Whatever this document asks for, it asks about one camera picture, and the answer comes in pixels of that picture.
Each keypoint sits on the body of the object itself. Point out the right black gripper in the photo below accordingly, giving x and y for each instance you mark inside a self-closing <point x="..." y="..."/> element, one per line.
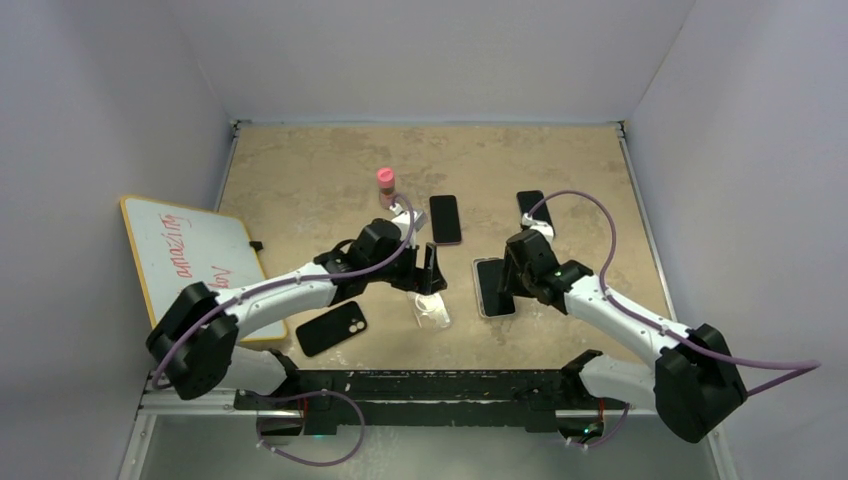
<point x="509" y="283"/>

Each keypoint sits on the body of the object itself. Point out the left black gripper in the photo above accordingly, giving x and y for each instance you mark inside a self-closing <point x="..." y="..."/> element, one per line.
<point x="417" y="280"/>

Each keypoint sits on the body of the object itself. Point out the clear magsafe phone case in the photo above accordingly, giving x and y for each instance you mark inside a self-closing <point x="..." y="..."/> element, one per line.
<point x="430" y="311"/>

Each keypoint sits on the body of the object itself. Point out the purple edged smartphone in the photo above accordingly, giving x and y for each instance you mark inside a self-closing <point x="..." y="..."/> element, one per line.
<point x="446" y="227"/>

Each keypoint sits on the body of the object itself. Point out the beige cased smartphone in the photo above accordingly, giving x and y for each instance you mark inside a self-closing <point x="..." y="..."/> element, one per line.
<point x="492" y="303"/>

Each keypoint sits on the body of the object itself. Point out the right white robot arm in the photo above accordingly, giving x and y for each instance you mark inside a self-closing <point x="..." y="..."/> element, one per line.
<point x="678" y="375"/>

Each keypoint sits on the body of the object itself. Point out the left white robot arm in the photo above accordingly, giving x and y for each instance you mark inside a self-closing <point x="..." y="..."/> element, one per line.
<point x="195" y="343"/>

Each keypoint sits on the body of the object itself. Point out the black phone case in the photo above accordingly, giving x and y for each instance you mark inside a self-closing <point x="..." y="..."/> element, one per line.
<point x="331" y="329"/>

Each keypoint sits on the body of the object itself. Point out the black smartphone far right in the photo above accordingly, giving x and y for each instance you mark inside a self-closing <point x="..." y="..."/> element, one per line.
<point x="528" y="199"/>

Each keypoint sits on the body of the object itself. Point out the pink capped small bottle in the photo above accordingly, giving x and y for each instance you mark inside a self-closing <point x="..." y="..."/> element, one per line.
<point x="386" y="182"/>

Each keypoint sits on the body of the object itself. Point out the yellow framed whiteboard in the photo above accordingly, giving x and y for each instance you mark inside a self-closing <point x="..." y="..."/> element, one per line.
<point x="174" y="246"/>

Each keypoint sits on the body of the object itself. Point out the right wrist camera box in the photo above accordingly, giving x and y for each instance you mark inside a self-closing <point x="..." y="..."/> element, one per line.
<point x="544" y="228"/>

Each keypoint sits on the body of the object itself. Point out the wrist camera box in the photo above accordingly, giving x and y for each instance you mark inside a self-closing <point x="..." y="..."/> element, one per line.
<point x="544" y="228"/>
<point x="409" y="223"/>

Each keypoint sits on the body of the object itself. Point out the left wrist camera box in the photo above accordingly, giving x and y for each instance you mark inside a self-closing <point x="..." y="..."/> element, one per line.
<point x="409" y="223"/>

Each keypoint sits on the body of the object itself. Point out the black mounting rail base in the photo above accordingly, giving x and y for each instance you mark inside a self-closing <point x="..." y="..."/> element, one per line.
<point x="538" y="401"/>

